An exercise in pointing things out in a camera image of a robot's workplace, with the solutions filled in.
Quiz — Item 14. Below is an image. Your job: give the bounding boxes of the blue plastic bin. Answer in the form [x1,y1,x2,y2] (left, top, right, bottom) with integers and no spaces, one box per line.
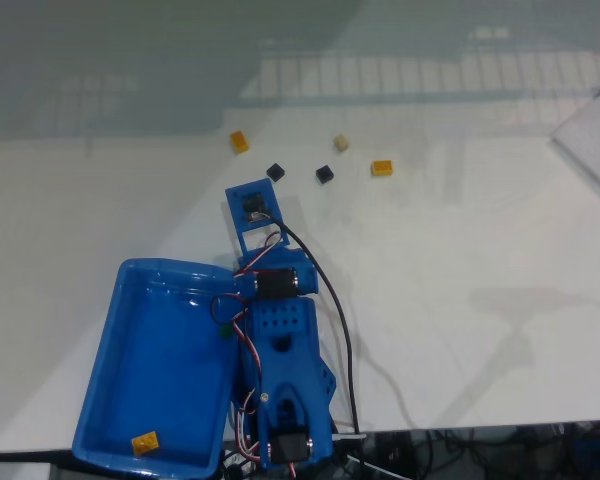
[71,257,241,480]

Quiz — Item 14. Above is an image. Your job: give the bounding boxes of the white flat panel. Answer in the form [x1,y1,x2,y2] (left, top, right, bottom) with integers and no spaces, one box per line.
[549,77,600,211]

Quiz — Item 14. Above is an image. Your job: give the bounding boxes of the red white gripper servo wire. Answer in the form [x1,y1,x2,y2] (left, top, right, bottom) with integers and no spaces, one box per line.
[232,231,281,280]

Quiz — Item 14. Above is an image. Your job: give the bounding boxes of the black camera cable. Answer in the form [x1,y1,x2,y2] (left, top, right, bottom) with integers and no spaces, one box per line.
[265,212,361,435]

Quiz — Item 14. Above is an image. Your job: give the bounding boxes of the red black arm servo wire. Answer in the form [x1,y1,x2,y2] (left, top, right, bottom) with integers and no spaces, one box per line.
[210,293,261,466]

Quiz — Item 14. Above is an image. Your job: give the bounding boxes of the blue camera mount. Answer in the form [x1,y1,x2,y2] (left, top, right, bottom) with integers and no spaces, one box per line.
[224,177,282,253]

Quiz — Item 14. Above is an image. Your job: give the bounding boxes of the thin white cable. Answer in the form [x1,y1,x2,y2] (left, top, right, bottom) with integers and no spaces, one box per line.
[357,339,417,431]

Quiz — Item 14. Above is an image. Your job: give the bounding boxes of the tangled black cables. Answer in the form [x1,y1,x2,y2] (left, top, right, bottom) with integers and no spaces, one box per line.
[364,422,600,480]

